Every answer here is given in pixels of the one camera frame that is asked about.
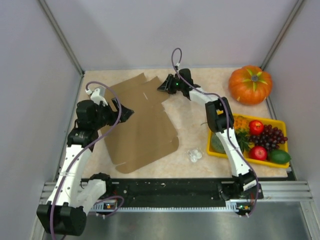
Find yellow plastic tray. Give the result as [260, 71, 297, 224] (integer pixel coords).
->
[206, 113, 291, 169]

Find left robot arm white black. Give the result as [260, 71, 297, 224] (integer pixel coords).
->
[36, 98, 134, 240]

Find brown cardboard box sheet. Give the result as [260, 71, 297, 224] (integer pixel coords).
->
[104, 73, 179, 174]

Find green avocado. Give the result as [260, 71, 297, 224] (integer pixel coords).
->
[268, 149, 292, 165]

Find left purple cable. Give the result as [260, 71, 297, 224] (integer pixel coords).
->
[49, 81, 125, 237]

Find purple grape bunch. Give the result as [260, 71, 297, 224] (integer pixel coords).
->
[249, 124, 288, 153]

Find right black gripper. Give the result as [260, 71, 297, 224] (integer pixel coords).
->
[156, 74, 184, 95]

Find orange pumpkin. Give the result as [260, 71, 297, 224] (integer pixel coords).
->
[228, 65, 273, 105]

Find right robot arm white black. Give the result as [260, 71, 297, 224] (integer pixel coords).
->
[157, 66, 259, 201]

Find orange flower decoration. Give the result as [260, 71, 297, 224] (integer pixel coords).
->
[233, 115, 250, 134]

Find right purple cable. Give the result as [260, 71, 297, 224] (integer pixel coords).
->
[171, 47, 260, 217]

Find aluminium frame beam front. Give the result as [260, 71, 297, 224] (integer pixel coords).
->
[40, 178, 313, 215]

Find purple cable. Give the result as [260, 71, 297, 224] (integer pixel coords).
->
[49, 81, 125, 237]
[171, 47, 260, 217]

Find corner aluminium post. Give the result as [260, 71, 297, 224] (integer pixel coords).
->
[36, 0, 84, 77]
[260, 0, 307, 70]

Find red apple lower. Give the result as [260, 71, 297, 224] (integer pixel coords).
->
[249, 146, 268, 161]

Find left corner aluminium post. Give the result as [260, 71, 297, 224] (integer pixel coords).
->
[36, 0, 84, 77]

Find red apple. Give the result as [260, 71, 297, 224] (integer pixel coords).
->
[249, 120, 265, 136]
[249, 146, 268, 161]

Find green melon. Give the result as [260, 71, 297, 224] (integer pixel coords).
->
[210, 134, 226, 154]

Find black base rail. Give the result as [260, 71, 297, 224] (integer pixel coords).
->
[81, 177, 265, 208]

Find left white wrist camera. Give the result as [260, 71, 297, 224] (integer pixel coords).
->
[85, 86, 108, 106]

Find red apple upper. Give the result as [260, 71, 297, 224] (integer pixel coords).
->
[249, 120, 265, 136]

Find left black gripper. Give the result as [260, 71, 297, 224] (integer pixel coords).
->
[91, 97, 134, 130]

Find right corner aluminium post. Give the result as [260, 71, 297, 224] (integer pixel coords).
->
[260, 0, 307, 70]

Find clear plastic bits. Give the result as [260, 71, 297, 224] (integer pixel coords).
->
[187, 149, 203, 163]

